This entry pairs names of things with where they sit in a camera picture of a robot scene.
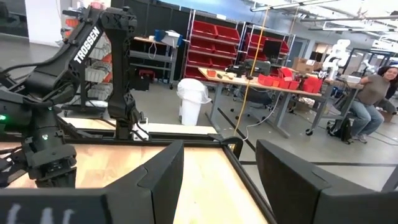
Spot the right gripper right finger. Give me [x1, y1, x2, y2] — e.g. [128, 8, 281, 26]
[256, 139, 374, 224]

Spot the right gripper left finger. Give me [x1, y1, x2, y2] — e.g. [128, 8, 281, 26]
[104, 139, 185, 224]

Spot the black backpack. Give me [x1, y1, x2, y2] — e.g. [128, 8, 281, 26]
[326, 117, 354, 145]

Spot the white trash bin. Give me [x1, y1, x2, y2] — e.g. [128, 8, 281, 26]
[176, 78, 213, 127]

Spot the small parts bin rack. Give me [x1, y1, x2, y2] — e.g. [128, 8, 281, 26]
[62, 18, 113, 119]

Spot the wooden work table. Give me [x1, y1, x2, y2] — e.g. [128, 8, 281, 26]
[198, 67, 365, 139]

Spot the cardboard box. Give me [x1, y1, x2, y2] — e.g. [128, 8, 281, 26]
[292, 57, 323, 74]

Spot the black equipment on work table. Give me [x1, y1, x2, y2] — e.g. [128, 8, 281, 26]
[225, 58, 272, 79]

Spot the black shelving desk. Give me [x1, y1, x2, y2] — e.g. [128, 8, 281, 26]
[129, 29, 185, 91]

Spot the person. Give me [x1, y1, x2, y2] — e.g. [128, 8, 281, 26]
[350, 65, 398, 144]

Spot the red bin shelf rack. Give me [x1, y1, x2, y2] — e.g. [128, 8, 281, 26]
[183, 20, 242, 82]
[242, 30, 290, 63]

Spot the white robot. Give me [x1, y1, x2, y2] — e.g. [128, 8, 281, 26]
[322, 39, 352, 80]

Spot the ceiling light strip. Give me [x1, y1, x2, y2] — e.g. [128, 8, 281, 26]
[250, 0, 343, 13]

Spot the white arm base bracket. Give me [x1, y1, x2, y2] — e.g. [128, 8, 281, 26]
[132, 117, 149, 141]

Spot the white floor cable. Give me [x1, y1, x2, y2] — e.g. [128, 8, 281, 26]
[242, 91, 282, 141]

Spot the yellow hanging cord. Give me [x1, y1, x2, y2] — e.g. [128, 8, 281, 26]
[233, 6, 270, 136]

